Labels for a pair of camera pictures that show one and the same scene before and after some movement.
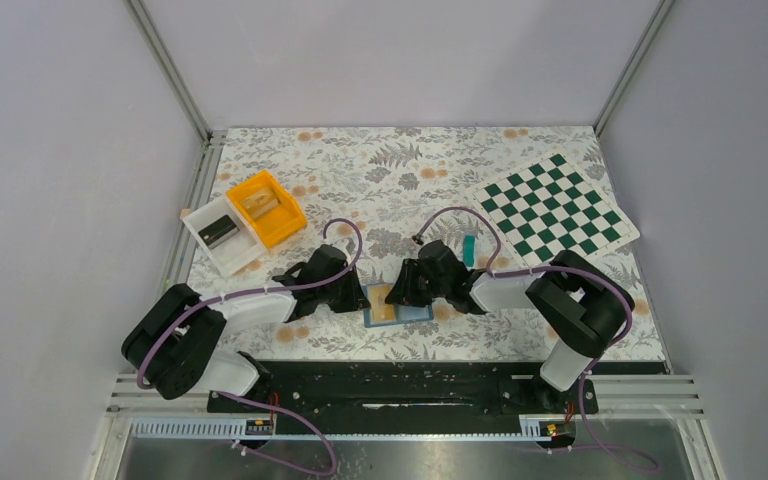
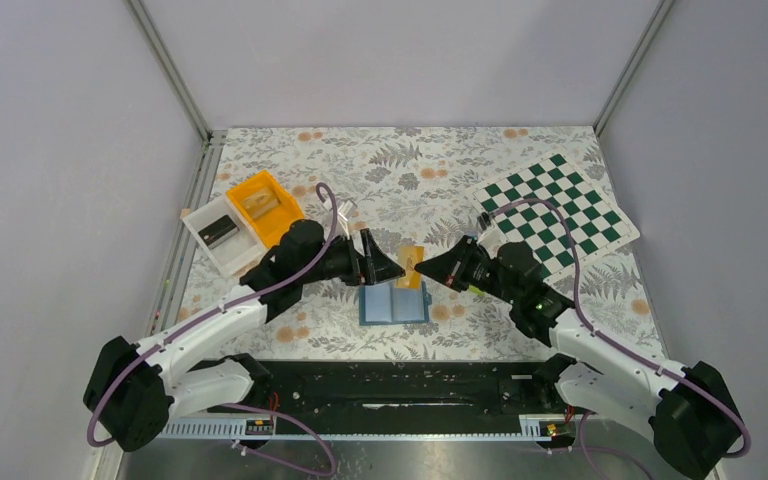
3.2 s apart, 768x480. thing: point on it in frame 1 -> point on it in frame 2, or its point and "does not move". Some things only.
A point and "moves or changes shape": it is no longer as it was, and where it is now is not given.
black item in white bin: [218, 231] does not move
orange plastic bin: [270, 207] does not move
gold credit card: [380, 311] moves or changes shape
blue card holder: [381, 313] does not move
